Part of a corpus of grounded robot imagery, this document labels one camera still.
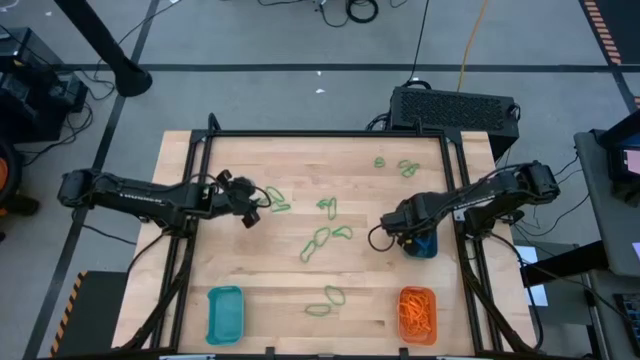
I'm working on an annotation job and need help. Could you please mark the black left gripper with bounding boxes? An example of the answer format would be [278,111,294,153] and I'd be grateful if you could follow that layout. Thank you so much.
[202,169,261,229]

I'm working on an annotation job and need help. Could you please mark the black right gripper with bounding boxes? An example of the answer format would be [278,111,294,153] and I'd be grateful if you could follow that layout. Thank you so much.
[380,192,441,247]

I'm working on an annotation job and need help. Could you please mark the blue rubber bands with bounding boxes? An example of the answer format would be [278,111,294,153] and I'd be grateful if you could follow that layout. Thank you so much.
[414,233,437,256]

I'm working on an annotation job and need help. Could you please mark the orange rubber bands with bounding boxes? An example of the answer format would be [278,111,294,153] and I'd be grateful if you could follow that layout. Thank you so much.
[399,291,435,336]

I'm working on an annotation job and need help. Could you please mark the dark blue plastic basket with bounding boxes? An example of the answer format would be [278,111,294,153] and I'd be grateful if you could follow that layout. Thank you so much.
[402,230,439,260]

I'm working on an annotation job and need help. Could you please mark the black perforated computer box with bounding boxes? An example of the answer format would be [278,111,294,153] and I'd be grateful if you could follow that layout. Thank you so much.
[389,85,521,160]

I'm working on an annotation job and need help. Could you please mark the teal plastic basket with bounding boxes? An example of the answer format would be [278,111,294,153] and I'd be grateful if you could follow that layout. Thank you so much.
[205,285,246,347]

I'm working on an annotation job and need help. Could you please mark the orange plastic basket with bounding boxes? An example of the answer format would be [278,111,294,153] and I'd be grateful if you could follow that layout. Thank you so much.
[397,285,439,348]

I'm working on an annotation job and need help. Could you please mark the white sheet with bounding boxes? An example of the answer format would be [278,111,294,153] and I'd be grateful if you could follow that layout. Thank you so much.
[514,244,549,307]

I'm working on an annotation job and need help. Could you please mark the black stand bar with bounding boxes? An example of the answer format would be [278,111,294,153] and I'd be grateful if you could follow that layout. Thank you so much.
[519,239,610,289]

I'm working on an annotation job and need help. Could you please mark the black mat hazard striped edge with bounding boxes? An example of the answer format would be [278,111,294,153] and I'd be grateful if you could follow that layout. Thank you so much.
[49,269,130,359]
[579,0,640,66]

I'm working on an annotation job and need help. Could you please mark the grey side desk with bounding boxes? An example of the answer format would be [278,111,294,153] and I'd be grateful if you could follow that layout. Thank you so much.
[573,128,640,279]

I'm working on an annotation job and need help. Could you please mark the black pole stand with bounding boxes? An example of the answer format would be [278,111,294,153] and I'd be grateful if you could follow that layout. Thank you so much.
[53,0,154,99]

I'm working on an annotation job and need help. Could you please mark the black monitor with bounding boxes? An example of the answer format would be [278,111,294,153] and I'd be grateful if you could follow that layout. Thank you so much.
[597,108,640,206]

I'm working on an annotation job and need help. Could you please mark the black equipment case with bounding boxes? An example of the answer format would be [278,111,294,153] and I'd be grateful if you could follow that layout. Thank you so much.
[0,27,90,145]

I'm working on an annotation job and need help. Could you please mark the black orange wheeled device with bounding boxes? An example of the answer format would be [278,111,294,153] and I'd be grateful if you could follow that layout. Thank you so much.
[0,139,41,241]

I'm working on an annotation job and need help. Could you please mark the black keyboard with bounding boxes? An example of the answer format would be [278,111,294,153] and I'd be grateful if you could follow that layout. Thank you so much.
[613,292,640,346]

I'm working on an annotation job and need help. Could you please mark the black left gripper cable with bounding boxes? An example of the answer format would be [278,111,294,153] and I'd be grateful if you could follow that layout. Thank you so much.
[252,186,274,209]

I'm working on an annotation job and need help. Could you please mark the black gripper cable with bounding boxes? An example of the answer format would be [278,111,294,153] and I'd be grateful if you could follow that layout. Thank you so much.
[367,224,397,253]
[252,186,274,209]

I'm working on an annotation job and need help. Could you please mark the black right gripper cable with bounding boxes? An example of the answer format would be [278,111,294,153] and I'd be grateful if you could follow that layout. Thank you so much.
[367,224,397,253]

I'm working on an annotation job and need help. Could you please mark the long black floor cable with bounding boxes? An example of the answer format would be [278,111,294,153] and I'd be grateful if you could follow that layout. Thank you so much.
[409,0,431,86]

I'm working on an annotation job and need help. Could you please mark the yellow floor cable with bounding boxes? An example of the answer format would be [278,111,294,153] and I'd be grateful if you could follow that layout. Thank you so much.
[455,0,491,94]

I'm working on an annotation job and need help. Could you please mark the coiled black cable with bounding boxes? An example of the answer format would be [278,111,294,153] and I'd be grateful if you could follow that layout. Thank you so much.
[344,0,380,25]

